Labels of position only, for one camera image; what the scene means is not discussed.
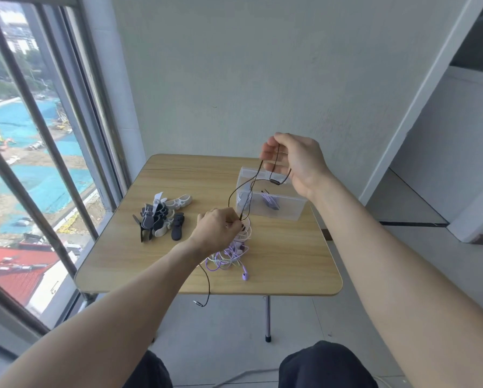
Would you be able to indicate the person's left hand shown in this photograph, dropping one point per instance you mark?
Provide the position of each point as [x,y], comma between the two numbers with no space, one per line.
[211,234]

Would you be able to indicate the person's right hand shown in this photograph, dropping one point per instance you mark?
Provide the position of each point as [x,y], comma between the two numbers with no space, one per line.
[304,163]

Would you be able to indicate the person's right thumb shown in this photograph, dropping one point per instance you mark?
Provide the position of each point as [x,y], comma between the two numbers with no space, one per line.
[274,167]

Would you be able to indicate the person's left fingers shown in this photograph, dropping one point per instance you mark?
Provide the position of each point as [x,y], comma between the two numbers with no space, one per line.
[235,228]

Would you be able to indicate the person's right forearm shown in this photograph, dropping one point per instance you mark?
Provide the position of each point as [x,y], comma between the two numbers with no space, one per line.
[403,286]

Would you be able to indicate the person's left forearm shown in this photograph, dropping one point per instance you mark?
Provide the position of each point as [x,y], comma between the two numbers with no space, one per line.
[104,327]

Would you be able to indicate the white earphones tangled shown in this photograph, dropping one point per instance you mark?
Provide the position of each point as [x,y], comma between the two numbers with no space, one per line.
[247,233]

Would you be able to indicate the purple earphones coiled small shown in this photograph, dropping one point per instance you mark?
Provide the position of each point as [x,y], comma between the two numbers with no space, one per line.
[270,200]

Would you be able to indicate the clear plastic storage box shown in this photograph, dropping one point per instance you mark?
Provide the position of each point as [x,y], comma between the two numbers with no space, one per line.
[284,206]

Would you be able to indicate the purple earphones tangled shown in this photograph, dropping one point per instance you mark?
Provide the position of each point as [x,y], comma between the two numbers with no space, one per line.
[244,274]

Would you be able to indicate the metal table leg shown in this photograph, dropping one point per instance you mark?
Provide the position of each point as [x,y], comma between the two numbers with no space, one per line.
[268,319]

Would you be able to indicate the black floor threshold strip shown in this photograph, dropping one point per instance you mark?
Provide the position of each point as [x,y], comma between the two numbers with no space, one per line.
[415,224]

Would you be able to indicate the person's right leg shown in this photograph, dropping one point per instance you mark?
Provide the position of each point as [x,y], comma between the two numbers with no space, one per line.
[326,365]

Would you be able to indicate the person's leg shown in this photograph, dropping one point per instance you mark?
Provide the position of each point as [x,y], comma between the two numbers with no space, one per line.
[326,365]
[152,373]

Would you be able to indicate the person's left leg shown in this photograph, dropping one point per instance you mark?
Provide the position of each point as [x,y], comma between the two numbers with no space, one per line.
[152,373]

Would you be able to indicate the grey metal window bar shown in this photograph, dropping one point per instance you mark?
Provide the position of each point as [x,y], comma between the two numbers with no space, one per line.
[35,113]
[27,197]

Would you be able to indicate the grey window frame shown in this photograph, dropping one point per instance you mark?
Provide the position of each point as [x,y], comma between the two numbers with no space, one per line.
[104,96]

